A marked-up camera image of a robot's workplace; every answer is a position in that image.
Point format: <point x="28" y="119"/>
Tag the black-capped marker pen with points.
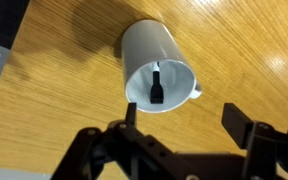
<point x="156" y="90"/>

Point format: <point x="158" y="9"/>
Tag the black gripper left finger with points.
<point x="134" y="146"/>

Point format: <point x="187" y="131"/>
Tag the white ceramic mug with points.
<point x="150" y="56"/>

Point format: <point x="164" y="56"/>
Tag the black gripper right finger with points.
<point x="239" y="125"/>

